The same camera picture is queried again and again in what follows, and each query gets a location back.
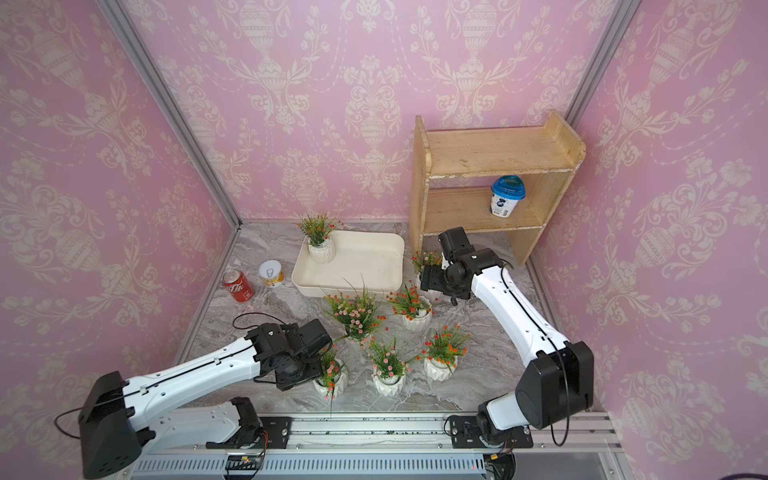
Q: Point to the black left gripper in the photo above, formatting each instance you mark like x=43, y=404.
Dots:
x=290, y=382

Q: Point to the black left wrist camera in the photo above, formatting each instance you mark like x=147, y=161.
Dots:
x=313, y=339

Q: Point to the blue lid white tub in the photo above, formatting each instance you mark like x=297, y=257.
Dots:
x=507, y=192

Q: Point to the orange flower plant front right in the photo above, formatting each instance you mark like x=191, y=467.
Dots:
x=442, y=351

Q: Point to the red flower plant white pot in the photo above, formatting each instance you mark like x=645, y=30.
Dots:
x=411, y=306

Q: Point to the tall pink flower plant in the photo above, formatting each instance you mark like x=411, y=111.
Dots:
x=358, y=313

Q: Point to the orange flower plant white pot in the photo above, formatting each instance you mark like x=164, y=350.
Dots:
x=317, y=229

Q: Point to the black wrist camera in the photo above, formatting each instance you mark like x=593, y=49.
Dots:
x=454, y=242
x=313, y=339

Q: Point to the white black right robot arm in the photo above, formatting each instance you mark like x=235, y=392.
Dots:
x=558, y=380

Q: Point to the white yellow tin can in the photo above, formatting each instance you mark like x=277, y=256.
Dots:
x=271, y=273

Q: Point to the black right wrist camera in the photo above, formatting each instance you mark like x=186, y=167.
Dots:
x=454, y=242

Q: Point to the wooden two-tier shelf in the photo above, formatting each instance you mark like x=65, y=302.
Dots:
x=452, y=169

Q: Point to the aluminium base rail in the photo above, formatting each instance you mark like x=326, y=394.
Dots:
x=371, y=445

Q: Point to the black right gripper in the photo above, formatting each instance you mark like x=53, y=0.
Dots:
x=432, y=280

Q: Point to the pink flower plant front centre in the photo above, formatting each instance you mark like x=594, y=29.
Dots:
x=390, y=366

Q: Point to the red cola can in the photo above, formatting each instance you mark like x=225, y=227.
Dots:
x=236, y=284

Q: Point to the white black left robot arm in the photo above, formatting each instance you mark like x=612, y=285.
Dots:
x=122, y=417

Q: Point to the pink flower plant back right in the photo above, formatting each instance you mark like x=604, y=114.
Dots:
x=423, y=259

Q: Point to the cream plastic storage box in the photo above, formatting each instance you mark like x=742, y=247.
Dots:
x=363, y=261

